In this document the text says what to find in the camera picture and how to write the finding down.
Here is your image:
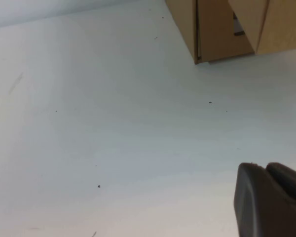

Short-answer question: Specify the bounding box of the brown cardboard shoe box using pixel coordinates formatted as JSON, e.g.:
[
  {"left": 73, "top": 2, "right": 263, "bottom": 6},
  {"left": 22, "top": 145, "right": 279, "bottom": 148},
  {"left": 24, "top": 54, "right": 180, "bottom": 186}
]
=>
[{"left": 165, "top": 0, "right": 296, "bottom": 65}]

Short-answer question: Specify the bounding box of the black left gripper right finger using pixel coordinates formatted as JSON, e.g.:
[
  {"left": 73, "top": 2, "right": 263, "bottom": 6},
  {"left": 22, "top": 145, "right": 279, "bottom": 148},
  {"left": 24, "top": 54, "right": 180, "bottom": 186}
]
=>
[{"left": 265, "top": 162, "right": 296, "bottom": 212}]

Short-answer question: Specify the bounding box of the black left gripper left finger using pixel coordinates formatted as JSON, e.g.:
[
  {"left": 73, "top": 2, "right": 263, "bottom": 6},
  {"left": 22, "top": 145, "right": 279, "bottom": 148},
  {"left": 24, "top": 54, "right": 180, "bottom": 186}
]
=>
[{"left": 233, "top": 162, "right": 296, "bottom": 237}]

